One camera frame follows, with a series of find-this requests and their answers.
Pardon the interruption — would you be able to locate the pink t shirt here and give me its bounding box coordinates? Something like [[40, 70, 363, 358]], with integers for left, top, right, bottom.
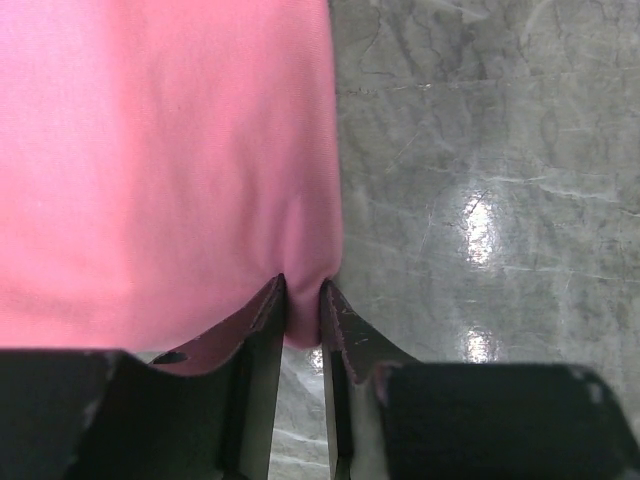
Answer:
[[1, 1, 342, 351]]

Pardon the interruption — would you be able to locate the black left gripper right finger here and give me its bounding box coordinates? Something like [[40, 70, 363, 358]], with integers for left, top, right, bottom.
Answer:
[[320, 282, 639, 479]]

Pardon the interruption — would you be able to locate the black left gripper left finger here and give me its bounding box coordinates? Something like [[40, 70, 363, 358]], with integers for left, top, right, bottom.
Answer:
[[1, 276, 286, 479]]

